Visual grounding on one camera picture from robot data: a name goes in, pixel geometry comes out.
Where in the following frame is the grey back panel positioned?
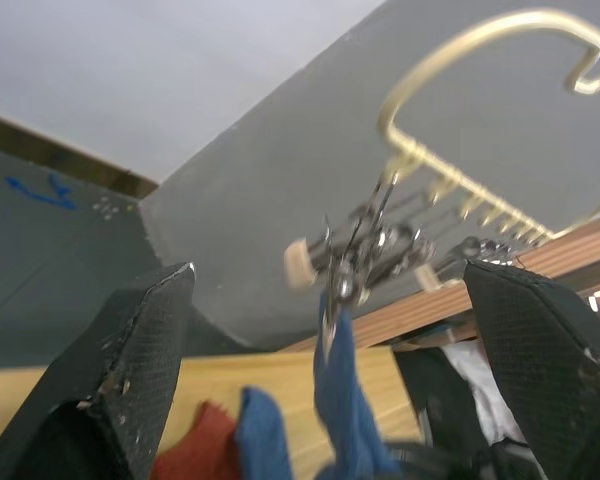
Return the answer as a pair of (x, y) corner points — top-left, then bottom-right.
(138, 0), (600, 352)

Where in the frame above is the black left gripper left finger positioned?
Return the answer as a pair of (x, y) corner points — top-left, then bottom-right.
(0, 261), (197, 480)

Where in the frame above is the red sock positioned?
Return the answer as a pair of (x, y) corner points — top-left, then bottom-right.
(151, 399), (245, 480)

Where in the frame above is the white sock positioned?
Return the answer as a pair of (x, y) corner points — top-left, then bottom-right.
(438, 340), (529, 447)

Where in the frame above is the blue sock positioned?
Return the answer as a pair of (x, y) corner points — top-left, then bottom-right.
(311, 292), (402, 477)
(233, 385), (295, 480)

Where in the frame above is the silver metal clip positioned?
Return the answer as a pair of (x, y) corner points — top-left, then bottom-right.
(442, 235), (529, 271)
(320, 172), (401, 314)
(283, 219), (440, 292)

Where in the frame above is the brown wooden trim strip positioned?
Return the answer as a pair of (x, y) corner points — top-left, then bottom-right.
(0, 108), (160, 199)

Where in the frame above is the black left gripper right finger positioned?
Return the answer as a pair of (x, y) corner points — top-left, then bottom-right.
(462, 261), (600, 480)

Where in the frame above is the black sock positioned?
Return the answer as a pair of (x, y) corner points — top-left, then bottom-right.
(392, 344), (486, 480)

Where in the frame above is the gold wire clip hanger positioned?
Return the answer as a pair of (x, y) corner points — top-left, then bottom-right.
(376, 7), (600, 247)

